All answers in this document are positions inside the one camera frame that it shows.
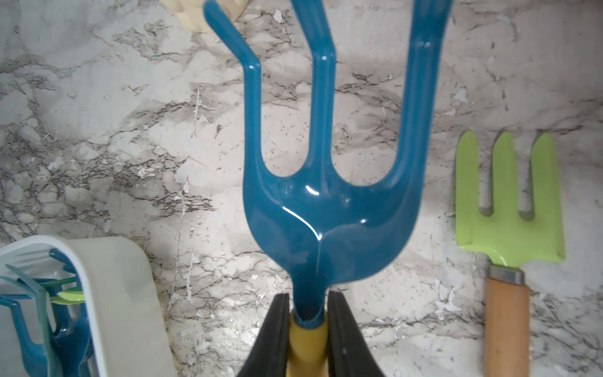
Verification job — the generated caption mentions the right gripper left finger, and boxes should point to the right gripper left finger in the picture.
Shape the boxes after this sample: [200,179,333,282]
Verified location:
[237,293,290,377]

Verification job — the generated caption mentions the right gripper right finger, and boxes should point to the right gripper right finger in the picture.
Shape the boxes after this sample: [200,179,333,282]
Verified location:
[327,291,384,377]

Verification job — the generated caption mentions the dark blue rake yellow handle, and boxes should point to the dark blue rake yellow handle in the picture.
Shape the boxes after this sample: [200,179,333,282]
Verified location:
[203,1,452,376]

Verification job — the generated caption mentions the white storage box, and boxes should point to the white storage box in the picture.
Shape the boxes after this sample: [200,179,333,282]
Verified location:
[1,235,177,376]

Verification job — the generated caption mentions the green fork wooden handle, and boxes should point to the green fork wooden handle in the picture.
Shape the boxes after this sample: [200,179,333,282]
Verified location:
[455,131,565,376]

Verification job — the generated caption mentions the small woven pot plant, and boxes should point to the small woven pot plant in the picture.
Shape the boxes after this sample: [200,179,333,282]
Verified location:
[160,0,250,33]

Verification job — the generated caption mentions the blue trowel yellow handle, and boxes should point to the blue trowel yellow handle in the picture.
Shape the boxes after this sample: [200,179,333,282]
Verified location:
[49,248,95,377]

